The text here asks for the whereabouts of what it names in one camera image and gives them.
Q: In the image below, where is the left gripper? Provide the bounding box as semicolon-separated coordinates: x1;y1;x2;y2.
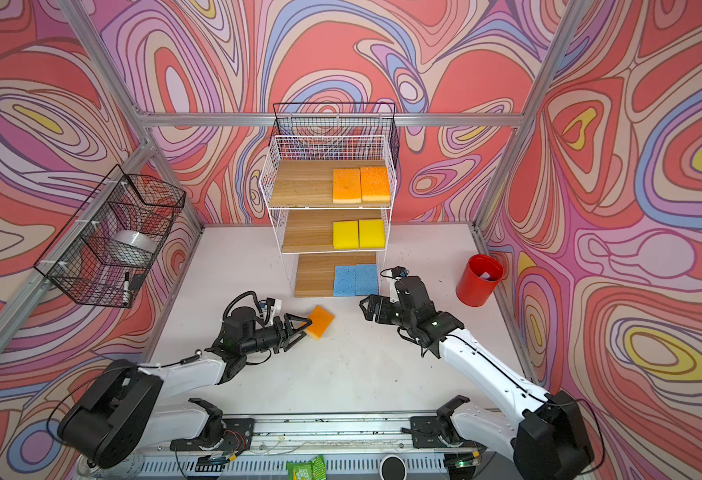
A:
235;314;309;358

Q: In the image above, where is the beige sponge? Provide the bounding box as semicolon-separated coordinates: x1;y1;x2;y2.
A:
306;306;335;340

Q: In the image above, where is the blue sponge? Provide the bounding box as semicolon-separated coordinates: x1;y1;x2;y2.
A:
333;265;356;297
354;264;379;296

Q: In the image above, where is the yellow sponge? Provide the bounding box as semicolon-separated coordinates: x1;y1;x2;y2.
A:
333;220;359;250
358;219;386;249

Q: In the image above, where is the orange sponge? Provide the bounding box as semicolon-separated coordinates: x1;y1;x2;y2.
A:
360;166;391;203
332;168;362;205

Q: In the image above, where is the white wire wooden shelf rack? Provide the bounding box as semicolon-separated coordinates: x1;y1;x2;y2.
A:
258;134;397;298

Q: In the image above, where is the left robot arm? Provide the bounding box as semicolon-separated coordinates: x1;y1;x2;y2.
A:
55;307;312;469

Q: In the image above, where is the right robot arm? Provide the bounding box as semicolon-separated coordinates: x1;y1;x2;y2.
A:
359;274;595;479

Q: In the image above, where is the red plastic cup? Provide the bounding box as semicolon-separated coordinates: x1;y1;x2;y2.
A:
456;254;504;307

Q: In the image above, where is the green wipes packet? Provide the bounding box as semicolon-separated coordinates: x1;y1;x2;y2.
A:
285;455;327;480

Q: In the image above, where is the black round speaker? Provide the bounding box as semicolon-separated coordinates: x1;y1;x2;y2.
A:
379;455;408;480

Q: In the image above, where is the black marker in basket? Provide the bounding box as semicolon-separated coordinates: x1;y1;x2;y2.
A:
121;271;132;307

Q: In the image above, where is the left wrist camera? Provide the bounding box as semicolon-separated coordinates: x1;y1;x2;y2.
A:
258;297;282;326

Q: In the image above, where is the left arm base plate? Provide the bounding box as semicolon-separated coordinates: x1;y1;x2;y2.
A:
170;418;255;454

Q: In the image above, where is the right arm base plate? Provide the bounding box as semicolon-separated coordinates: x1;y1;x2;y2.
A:
401;415;477;449

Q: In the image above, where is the black wire basket left wall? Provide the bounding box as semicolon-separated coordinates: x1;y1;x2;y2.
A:
34;166;186;309

